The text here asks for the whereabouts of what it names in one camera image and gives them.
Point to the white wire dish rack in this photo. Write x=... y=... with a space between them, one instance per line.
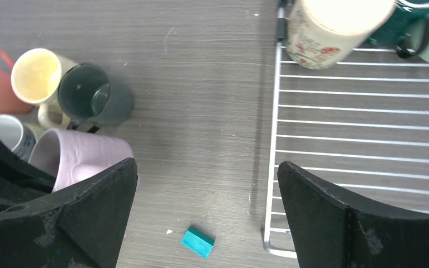
x=362 y=124

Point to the teal block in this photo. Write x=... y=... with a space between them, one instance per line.
x=198 y=242

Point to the cream ribbed mug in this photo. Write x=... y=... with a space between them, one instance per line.
x=35 y=78

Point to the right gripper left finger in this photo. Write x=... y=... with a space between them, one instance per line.
x=82 y=225

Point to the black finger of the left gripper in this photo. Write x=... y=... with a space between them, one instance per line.
x=20 y=182

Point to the dark grey mug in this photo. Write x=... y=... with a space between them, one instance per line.
x=88 y=94

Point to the dark teal mug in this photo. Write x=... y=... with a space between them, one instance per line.
x=394 y=29

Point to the light green cream mug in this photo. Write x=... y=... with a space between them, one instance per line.
x=36 y=130

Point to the lilac pink mug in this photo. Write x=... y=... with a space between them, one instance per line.
x=73 y=156

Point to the blue grey small cup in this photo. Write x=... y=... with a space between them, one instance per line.
x=17 y=137

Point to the cream floral mug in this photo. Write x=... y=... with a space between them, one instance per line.
x=321 y=33

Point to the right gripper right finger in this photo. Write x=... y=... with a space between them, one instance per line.
x=335 y=227

